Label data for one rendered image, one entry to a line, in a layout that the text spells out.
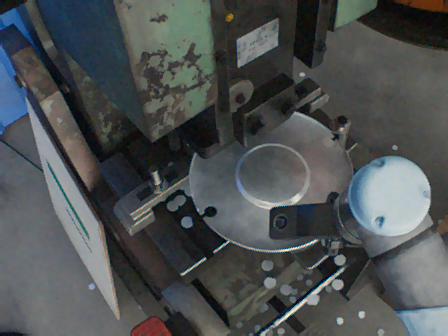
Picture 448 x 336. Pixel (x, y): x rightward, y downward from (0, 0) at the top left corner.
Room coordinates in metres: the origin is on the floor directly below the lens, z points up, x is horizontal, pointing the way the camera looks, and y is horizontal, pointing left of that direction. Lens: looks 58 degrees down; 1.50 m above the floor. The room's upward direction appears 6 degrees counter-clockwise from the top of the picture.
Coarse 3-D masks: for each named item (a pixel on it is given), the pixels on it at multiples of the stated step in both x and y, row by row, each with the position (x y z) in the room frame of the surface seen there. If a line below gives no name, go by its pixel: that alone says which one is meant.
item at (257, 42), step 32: (224, 0) 0.43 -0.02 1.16; (256, 0) 0.46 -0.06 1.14; (288, 0) 0.49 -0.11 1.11; (256, 32) 0.46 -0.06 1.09; (288, 32) 0.49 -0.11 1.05; (256, 64) 0.46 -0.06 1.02; (288, 64) 0.49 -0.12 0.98; (256, 96) 0.44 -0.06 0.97; (288, 96) 0.46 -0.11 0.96; (224, 128) 0.43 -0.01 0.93; (256, 128) 0.41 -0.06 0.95
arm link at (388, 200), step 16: (384, 160) 0.22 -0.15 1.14; (400, 160) 0.22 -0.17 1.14; (368, 176) 0.21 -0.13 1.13; (384, 176) 0.20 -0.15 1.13; (400, 176) 0.20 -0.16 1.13; (416, 176) 0.20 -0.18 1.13; (352, 192) 0.21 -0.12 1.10; (368, 192) 0.19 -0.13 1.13; (384, 192) 0.19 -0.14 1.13; (400, 192) 0.19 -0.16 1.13; (416, 192) 0.18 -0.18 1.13; (352, 208) 0.19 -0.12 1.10; (368, 208) 0.18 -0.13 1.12; (384, 208) 0.18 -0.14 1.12; (400, 208) 0.17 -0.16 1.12; (416, 208) 0.17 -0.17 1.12; (352, 224) 0.19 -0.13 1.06; (368, 224) 0.17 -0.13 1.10; (384, 224) 0.16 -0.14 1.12; (400, 224) 0.16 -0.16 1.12; (416, 224) 0.16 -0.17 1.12; (432, 224) 0.17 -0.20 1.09; (368, 240) 0.17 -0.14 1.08; (384, 240) 0.16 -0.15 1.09; (400, 240) 0.15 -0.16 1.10
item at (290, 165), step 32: (288, 128) 0.52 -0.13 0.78; (320, 128) 0.52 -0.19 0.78; (192, 160) 0.47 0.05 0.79; (224, 160) 0.47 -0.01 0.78; (256, 160) 0.46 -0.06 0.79; (288, 160) 0.45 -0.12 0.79; (320, 160) 0.45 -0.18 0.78; (192, 192) 0.41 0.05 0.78; (224, 192) 0.40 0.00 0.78; (256, 192) 0.39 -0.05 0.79; (288, 192) 0.39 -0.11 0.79; (320, 192) 0.38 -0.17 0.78; (224, 224) 0.34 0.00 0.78; (256, 224) 0.34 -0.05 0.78
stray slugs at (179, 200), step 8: (176, 200) 0.44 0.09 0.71; (184, 200) 0.43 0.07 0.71; (168, 208) 0.42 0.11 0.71; (176, 208) 0.42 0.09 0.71; (184, 224) 0.38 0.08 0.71; (264, 264) 0.31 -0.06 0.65; (272, 264) 0.31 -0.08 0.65; (264, 280) 0.28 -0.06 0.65; (272, 280) 0.28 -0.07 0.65; (336, 280) 0.26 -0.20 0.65; (280, 288) 0.26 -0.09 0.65; (288, 288) 0.26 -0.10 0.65; (336, 288) 0.25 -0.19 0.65; (312, 296) 0.24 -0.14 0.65
